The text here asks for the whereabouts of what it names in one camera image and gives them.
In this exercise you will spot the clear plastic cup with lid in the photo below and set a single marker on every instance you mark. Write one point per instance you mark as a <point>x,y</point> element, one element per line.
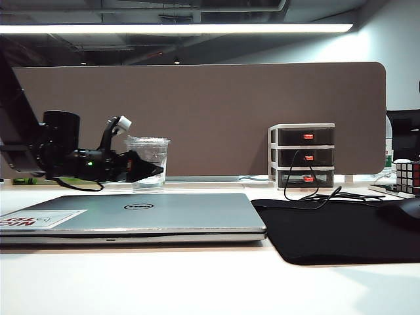
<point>158,153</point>

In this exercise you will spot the black fabric mouse pad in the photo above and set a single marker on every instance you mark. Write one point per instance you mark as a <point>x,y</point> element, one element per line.
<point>328,236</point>

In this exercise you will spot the long white ceiling light strip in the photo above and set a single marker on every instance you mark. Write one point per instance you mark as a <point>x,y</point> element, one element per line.
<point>164,28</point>

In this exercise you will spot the white desktop drawer organizer frame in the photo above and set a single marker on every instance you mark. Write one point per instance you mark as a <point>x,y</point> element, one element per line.
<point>272,147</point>

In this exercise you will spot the brown fabric desk divider panel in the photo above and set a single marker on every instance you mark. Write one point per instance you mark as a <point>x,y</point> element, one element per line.
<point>213,108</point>

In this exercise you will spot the Rubik's cube puzzle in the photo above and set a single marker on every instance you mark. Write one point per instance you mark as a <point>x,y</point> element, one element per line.
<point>407,177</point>

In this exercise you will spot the black background monitor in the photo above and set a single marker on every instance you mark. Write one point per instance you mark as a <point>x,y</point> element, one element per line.
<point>407,138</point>

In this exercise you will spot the white red sticker on laptop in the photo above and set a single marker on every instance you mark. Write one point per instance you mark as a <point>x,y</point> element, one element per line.
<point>49,218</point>

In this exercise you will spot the green object behind divider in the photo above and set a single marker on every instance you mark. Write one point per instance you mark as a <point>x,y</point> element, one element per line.
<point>24,180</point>

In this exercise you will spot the white divider mounting bracket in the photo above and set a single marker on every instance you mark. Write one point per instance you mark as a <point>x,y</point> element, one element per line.
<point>349,179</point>

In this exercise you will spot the clear bottle with green label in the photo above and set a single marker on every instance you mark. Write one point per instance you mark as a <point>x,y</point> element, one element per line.
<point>389,154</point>

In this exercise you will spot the silver closed Dell laptop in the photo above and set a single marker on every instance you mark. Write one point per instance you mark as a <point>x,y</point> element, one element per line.
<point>164,213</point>

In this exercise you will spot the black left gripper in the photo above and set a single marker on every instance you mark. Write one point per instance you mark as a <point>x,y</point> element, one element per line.
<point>95,165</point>

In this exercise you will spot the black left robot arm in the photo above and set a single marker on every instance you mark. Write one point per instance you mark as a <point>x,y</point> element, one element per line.
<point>60,131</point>

